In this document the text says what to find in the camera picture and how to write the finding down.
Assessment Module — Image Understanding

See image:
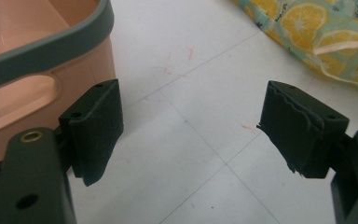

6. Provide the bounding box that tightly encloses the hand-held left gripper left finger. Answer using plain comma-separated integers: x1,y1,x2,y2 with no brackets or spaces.
58,78,125,188

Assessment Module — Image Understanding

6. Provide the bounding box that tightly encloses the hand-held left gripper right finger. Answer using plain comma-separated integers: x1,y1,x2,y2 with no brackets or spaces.
256,80,351,179

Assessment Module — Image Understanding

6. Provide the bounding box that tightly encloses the pink plastic basket grey rim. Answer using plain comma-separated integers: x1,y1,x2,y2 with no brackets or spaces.
0,0,117,171

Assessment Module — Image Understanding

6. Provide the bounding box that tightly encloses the lemon print tote bag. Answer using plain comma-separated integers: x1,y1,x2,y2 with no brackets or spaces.
232,0,358,94

